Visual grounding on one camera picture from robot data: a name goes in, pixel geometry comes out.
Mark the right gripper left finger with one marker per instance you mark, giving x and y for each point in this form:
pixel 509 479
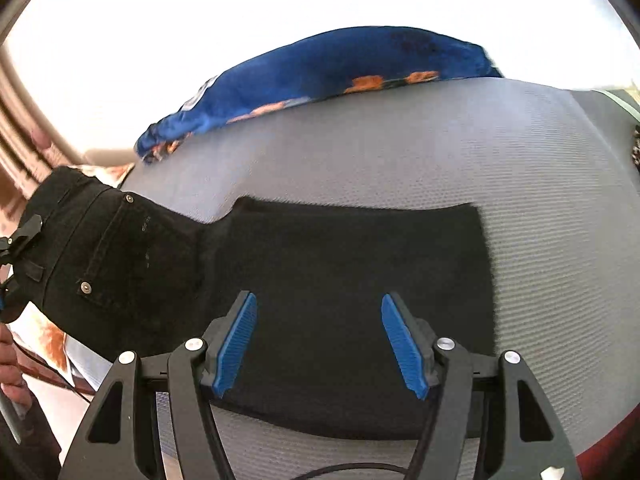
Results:
pixel 118 438

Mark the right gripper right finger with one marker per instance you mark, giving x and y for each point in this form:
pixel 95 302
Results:
pixel 520 435

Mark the black pants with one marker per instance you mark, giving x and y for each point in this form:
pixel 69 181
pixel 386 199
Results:
pixel 118 272

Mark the person's left hand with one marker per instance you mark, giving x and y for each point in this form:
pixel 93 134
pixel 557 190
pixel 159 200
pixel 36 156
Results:
pixel 12 381

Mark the cream floral pillow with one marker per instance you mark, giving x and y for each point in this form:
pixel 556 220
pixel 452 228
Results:
pixel 34 331

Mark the patterned curtain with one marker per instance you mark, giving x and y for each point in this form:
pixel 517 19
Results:
pixel 30 146

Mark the grey mesh mattress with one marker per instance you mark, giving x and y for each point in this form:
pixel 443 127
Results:
pixel 552 175

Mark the beige black knitted cloth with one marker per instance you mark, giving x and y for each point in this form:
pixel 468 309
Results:
pixel 635 150

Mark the blue floral pillow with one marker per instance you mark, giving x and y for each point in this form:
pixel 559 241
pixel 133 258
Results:
pixel 324 66

